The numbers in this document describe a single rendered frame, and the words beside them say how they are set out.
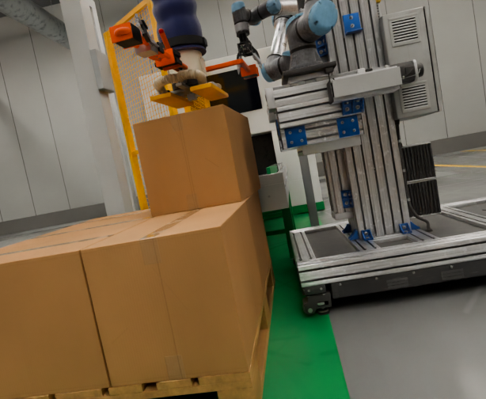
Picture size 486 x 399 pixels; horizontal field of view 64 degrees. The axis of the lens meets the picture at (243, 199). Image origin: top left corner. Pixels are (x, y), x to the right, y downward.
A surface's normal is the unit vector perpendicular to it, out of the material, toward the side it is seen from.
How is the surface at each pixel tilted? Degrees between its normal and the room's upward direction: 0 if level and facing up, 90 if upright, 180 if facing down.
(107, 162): 90
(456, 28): 90
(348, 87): 90
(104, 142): 90
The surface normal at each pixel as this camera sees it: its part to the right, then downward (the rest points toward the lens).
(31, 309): -0.12, 0.11
